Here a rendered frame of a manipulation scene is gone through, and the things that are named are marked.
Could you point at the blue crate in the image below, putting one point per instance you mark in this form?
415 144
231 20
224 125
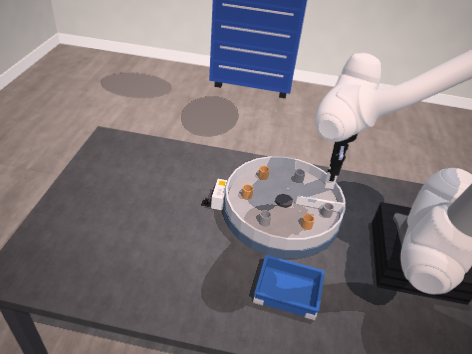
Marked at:
284 282

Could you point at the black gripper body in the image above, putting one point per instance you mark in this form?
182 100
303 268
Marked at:
344 143

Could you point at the bronze bushing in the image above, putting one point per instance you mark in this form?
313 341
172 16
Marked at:
307 221
247 191
263 172

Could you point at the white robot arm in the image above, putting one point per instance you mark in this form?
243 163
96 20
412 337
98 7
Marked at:
436 237

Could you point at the grey metal bushing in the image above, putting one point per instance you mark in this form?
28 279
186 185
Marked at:
327 210
265 217
299 175

